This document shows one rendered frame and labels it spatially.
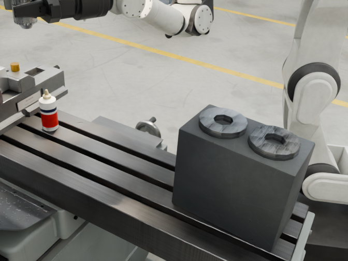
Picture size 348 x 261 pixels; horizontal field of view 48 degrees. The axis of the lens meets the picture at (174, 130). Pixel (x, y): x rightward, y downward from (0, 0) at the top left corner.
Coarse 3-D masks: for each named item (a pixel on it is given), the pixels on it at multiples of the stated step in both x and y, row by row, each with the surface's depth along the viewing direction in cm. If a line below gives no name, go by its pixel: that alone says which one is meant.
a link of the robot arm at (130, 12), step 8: (104, 0) 86; (112, 0) 89; (120, 0) 88; (128, 0) 88; (136, 0) 89; (144, 0) 91; (104, 8) 88; (112, 8) 91; (120, 8) 89; (128, 8) 89; (136, 8) 91; (128, 16) 91; (136, 16) 92
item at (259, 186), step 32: (192, 128) 71; (224, 128) 69; (256, 128) 70; (192, 160) 72; (224, 160) 68; (256, 160) 65; (288, 160) 65; (192, 192) 76; (224, 192) 71; (256, 192) 67; (288, 192) 64; (224, 224) 75; (256, 224) 71
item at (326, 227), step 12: (312, 204) 135; (324, 204) 135; (336, 204) 136; (324, 216) 130; (336, 216) 130; (312, 228) 125; (324, 228) 126; (336, 228) 126; (312, 240) 121; (324, 240) 121; (336, 240) 122; (312, 252) 122; (324, 252) 121; (336, 252) 121
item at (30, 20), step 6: (12, 0) 78; (18, 0) 78; (24, 0) 78; (30, 0) 79; (12, 6) 79; (12, 12) 80; (18, 18) 80; (24, 18) 80; (30, 18) 80; (36, 18) 82; (18, 24) 81; (24, 24) 80; (30, 24) 81
